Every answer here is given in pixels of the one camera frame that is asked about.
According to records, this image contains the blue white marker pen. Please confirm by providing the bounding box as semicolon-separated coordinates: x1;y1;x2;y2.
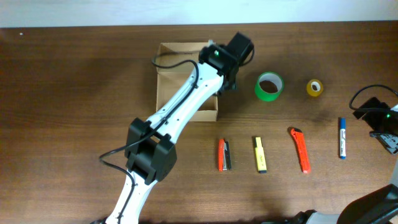
339;118;346;159

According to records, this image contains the green tape roll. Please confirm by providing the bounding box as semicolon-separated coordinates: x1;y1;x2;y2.
254;72;284;102

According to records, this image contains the brown cardboard box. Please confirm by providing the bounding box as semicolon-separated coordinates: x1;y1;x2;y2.
155;42;218;122

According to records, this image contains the small yellow tape roll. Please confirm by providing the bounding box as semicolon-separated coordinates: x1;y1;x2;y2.
306;79;323;97

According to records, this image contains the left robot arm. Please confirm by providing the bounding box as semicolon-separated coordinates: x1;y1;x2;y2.
98;32;254;224

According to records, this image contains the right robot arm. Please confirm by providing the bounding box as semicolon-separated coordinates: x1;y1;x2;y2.
276;97;397;224

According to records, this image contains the orange utility knife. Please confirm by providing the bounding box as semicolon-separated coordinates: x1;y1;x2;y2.
290;128;311;174

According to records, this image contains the yellow highlighter pen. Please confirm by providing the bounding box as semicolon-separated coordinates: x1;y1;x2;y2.
254;137;267;174

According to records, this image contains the orange black stapler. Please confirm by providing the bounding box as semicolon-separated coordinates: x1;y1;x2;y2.
218;139;232;172

